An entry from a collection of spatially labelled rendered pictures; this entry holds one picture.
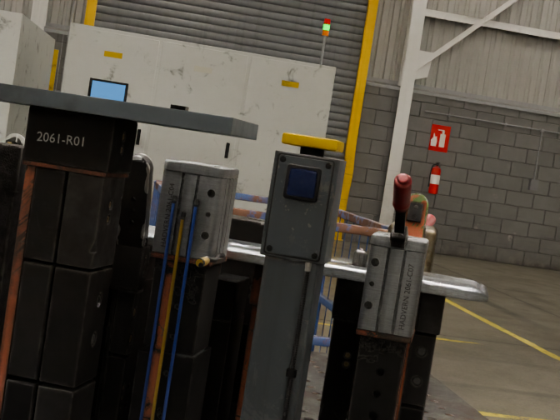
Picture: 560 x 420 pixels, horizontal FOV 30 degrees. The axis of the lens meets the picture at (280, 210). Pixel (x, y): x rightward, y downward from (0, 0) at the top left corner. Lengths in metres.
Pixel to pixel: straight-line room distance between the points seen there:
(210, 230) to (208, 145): 8.16
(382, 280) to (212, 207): 0.22
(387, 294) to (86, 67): 8.24
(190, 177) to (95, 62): 8.14
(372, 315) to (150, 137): 8.19
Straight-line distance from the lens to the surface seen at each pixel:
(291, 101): 9.53
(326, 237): 1.10
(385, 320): 1.26
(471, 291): 1.37
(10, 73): 9.41
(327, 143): 1.10
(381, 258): 1.25
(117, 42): 9.42
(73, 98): 1.13
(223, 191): 1.29
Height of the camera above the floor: 1.14
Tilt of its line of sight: 3 degrees down
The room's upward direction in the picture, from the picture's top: 9 degrees clockwise
